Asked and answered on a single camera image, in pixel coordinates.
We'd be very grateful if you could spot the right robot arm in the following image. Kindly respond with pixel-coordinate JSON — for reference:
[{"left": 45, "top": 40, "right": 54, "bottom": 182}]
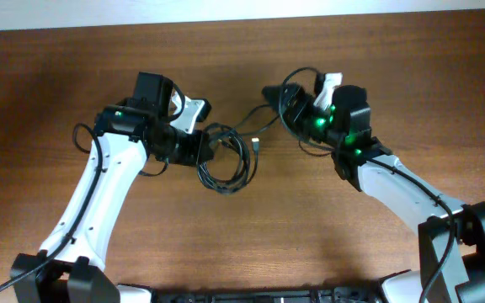
[{"left": 262, "top": 83, "right": 485, "bottom": 302}]

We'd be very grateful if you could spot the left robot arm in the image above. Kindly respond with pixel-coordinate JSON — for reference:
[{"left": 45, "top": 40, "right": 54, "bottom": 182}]
[{"left": 10, "top": 72, "right": 213, "bottom": 303}]

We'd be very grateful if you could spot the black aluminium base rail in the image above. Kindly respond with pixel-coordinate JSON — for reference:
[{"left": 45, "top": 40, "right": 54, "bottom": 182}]
[{"left": 115, "top": 282, "right": 395, "bottom": 303}]

